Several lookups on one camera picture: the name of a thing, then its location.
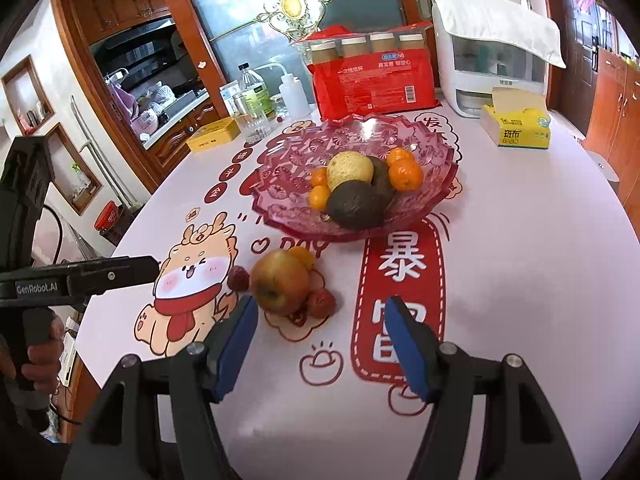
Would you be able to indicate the small orange behind apple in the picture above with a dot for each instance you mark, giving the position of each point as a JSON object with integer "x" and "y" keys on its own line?
{"x": 304, "y": 256}

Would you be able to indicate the person left hand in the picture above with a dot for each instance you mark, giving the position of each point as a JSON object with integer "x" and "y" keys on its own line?
{"x": 43, "y": 363}

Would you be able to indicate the dark overripe banana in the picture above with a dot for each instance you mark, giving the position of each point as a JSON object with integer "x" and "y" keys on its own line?
{"x": 381, "y": 181}

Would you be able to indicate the yellow tissue box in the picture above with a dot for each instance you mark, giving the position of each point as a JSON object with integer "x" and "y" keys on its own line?
{"x": 517, "y": 119}

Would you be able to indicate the small glass jar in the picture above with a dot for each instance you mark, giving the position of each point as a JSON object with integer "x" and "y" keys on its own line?
{"x": 279, "y": 107}

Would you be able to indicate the white cloth on appliance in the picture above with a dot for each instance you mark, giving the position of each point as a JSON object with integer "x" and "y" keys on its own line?
{"x": 505, "y": 22}

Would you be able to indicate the clear glass bottle green label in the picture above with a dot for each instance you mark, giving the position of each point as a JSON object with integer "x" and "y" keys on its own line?
{"x": 254, "y": 91}

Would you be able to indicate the clear drinking glass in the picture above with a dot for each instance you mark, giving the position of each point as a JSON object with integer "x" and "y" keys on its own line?
{"x": 254, "y": 125}

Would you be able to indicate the dark green avocado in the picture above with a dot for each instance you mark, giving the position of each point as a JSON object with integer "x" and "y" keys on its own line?
{"x": 356, "y": 205}

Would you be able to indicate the dark red lychee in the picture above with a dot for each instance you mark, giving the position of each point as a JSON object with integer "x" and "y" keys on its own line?
{"x": 238, "y": 279}

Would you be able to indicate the small orange tangerine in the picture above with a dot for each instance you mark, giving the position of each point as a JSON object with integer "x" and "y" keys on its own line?
{"x": 319, "y": 177}

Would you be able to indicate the printed white tablecloth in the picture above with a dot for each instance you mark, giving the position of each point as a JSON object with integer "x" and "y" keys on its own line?
{"x": 533, "y": 254}

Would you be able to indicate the red paper cup package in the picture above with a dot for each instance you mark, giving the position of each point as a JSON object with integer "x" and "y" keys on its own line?
{"x": 353, "y": 73}

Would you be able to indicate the yellow flat box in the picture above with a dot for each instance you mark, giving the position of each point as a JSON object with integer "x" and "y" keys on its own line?
{"x": 213, "y": 134}

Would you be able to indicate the red yellow apple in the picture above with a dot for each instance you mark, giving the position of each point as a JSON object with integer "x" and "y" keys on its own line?
{"x": 280, "y": 283}

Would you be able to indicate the white countertop appliance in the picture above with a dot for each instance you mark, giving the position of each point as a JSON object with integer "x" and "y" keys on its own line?
{"x": 468, "y": 70}

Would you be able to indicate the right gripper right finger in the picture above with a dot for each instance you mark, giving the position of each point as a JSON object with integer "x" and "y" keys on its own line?
{"x": 522, "y": 438}

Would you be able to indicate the white squeeze bottle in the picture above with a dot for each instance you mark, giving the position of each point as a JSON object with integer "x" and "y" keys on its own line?
{"x": 292, "y": 92}

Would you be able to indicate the pink glass fruit bowl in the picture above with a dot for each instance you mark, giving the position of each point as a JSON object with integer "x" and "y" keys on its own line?
{"x": 280, "y": 184}

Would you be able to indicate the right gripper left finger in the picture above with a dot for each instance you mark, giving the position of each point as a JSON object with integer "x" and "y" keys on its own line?
{"x": 120, "y": 437}

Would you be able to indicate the yellow pear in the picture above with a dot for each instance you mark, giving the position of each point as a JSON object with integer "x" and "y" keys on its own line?
{"x": 349, "y": 166}

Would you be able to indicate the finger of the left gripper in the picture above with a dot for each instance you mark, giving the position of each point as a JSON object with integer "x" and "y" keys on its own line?
{"x": 99, "y": 276}

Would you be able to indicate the white stool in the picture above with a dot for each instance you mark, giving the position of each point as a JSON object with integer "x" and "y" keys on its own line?
{"x": 606, "y": 169}

